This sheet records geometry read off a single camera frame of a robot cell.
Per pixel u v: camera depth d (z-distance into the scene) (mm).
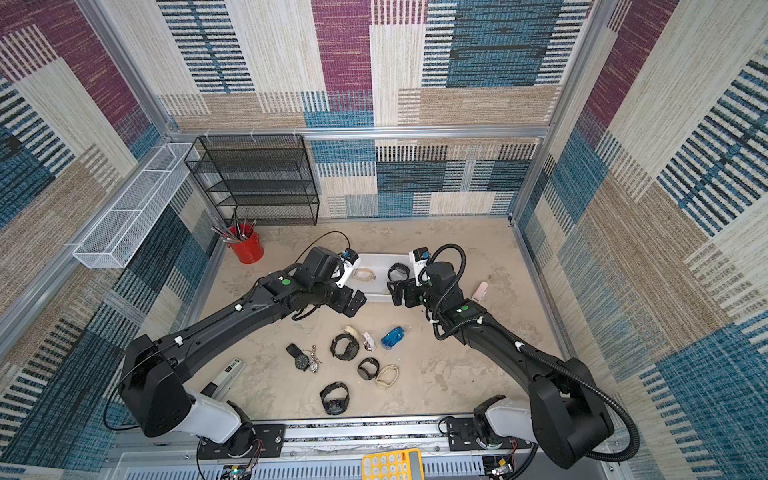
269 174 1082
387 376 832
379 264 1054
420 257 729
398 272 1026
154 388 407
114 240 711
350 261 713
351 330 871
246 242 996
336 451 723
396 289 741
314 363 850
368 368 842
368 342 850
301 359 865
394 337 873
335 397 793
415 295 746
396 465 689
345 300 717
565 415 410
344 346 875
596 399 421
